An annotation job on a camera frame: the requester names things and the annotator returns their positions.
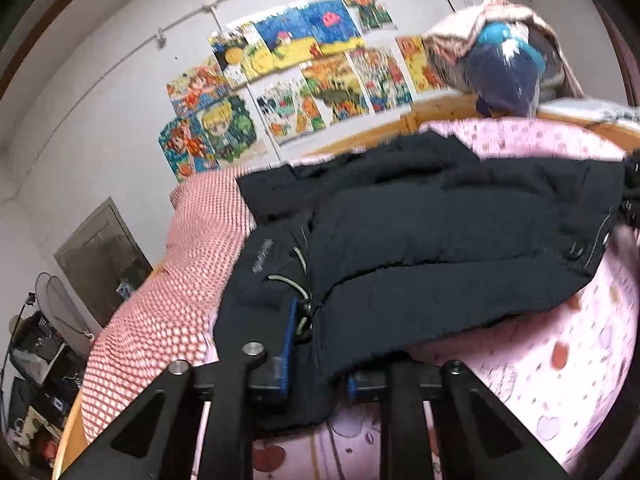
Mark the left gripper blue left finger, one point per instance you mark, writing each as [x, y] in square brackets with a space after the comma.
[284, 359]

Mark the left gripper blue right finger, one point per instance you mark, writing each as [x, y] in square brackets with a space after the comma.
[352, 388]

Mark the black puffer jacket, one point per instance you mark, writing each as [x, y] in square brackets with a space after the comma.
[413, 241]

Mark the red white checked quilt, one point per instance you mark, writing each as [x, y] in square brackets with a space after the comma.
[172, 315]

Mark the blond boy drawing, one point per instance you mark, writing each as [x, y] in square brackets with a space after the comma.
[230, 130]

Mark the orange hair girl drawing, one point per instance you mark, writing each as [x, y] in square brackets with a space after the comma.
[186, 148]

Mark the turtle fish drawing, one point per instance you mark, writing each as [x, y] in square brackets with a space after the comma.
[288, 108]

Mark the dinosaur landscape drawing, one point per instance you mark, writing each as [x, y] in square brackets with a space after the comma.
[333, 81]

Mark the standing electric fan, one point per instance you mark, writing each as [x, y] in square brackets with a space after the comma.
[59, 309]

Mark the girl swimming drawing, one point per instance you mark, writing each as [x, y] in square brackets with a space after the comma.
[197, 88]

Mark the colourful 2024 drawing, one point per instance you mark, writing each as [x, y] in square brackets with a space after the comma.
[382, 79]

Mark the cluttered storage shelf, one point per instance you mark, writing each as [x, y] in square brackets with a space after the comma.
[40, 379]

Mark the yellow moon drawing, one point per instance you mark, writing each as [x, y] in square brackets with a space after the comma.
[242, 54]

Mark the blue sea jellyfish drawing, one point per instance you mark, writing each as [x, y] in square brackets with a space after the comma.
[301, 33]

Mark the yellow bear chick drawing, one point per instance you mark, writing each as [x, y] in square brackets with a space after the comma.
[422, 76]

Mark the red hair character drawing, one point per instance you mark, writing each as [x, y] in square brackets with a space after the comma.
[372, 14]

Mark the pile of bedding bags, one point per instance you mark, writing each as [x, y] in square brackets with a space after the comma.
[505, 54]

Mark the grey wall cabinet door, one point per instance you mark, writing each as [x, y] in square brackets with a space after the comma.
[103, 262]

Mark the wooden bed frame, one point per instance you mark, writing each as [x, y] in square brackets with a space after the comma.
[603, 120]

